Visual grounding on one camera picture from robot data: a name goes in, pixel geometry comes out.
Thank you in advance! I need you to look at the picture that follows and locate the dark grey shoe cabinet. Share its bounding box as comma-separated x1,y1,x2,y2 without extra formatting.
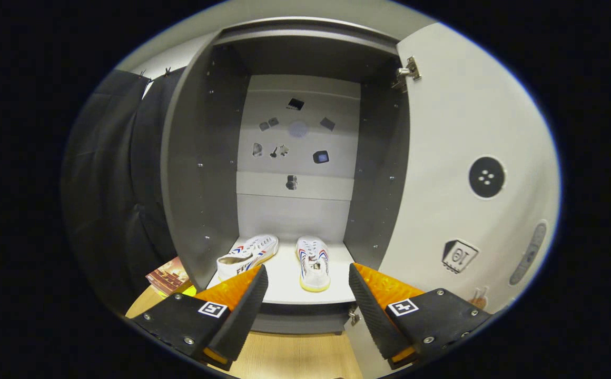
160,16,411,336

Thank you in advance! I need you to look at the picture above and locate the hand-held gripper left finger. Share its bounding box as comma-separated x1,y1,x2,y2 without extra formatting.
126,264,269,372

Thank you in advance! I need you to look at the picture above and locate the black backdrop cloth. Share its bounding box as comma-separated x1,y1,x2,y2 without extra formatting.
61,66,188,316

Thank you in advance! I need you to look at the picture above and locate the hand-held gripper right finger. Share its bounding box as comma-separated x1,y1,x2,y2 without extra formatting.
348,262,493,370

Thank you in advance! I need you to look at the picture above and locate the white striped canvas shoe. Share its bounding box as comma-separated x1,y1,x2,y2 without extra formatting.
295,236,331,293
216,234,280,282

